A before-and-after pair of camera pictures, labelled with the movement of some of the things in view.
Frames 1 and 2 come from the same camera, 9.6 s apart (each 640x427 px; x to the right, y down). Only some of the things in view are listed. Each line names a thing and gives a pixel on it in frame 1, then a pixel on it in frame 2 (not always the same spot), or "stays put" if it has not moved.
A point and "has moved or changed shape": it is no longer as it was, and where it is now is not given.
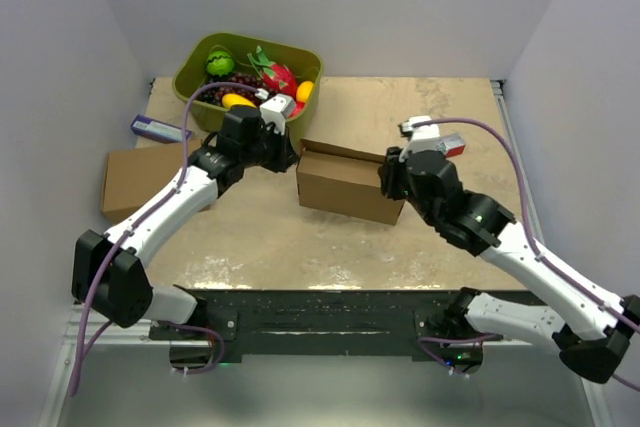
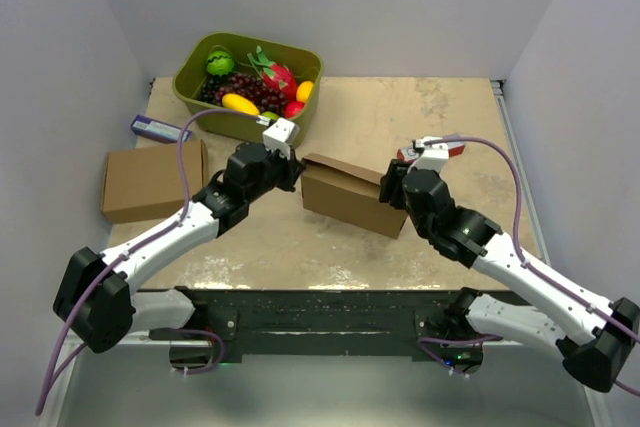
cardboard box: (344, 181) has moved or changed shape
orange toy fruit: (304, 90) stays put
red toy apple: (297, 109) stays put
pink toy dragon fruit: (277, 76) stays put
